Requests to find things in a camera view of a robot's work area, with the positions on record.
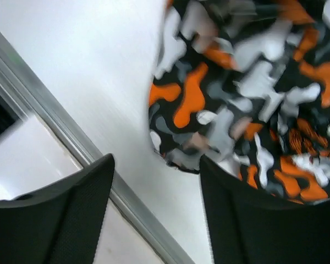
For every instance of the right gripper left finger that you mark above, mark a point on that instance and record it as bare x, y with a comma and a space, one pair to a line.
60, 223

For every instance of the front aluminium rail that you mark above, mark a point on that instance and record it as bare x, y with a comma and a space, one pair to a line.
25, 93

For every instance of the orange camouflage shorts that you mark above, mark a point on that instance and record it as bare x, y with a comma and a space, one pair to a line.
247, 81

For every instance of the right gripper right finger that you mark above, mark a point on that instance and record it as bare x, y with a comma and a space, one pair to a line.
249, 226

